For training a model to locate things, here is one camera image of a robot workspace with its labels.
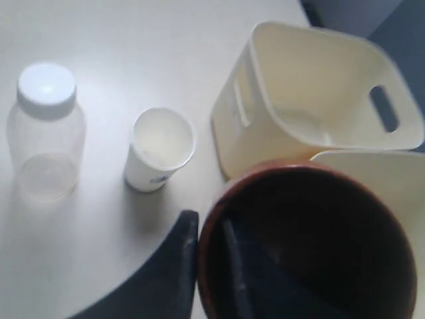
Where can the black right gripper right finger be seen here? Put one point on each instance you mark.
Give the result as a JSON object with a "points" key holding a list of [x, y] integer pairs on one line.
{"points": [[261, 288]]}

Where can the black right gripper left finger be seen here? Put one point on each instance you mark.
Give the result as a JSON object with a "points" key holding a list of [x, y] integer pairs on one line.
{"points": [[164, 286]]}

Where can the brown wooden cup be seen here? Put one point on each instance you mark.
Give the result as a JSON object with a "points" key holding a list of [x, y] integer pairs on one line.
{"points": [[330, 232]]}

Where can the white paper cup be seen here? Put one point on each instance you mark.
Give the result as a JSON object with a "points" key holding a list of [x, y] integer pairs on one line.
{"points": [[162, 141]]}

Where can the clear plastic bottle white cap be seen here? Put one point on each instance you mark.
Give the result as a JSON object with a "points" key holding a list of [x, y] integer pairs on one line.
{"points": [[46, 132]]}

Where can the cream bin left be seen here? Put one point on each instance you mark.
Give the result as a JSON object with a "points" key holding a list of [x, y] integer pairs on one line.
{"points": [[397, 178]]}

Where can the cream bin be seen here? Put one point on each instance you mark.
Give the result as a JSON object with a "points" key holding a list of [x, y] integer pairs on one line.
{"points": [[397, 178], [295, 92]]}

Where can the cream bin middle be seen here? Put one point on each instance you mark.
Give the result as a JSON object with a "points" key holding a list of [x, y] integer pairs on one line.
{"points": [[295, 92]]}

